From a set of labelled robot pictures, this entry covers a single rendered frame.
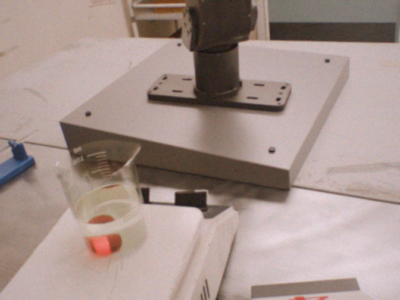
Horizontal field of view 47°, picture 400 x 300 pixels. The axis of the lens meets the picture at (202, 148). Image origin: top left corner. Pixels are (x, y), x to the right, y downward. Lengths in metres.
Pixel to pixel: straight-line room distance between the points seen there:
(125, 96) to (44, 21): 1.61
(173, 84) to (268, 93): 0.14
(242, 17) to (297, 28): 2.84
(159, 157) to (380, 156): 0.27
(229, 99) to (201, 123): 0.06
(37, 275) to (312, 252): 0.24
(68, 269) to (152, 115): 0.33
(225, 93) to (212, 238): 0.30
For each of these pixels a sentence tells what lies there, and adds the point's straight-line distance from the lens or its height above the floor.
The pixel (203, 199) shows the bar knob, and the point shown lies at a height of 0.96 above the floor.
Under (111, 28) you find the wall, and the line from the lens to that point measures 2.64.
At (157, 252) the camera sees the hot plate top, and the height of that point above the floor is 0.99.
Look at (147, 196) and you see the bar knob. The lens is 0.46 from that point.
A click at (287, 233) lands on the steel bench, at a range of 0.47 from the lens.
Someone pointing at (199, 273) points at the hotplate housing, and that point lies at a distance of 0.35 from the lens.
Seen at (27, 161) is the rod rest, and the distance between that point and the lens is 0.68.
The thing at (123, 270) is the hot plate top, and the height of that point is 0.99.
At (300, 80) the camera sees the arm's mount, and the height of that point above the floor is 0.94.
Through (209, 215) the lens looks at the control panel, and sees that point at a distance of 0.41.
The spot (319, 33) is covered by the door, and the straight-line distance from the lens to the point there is 3.39.
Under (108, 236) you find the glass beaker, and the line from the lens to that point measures 0.33.
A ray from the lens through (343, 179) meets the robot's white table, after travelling 0.54.
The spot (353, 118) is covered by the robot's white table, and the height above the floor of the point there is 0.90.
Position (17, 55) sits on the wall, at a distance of 2.17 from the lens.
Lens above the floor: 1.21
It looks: 30 degrees down
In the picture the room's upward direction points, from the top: 9 degrees counter-clockwise
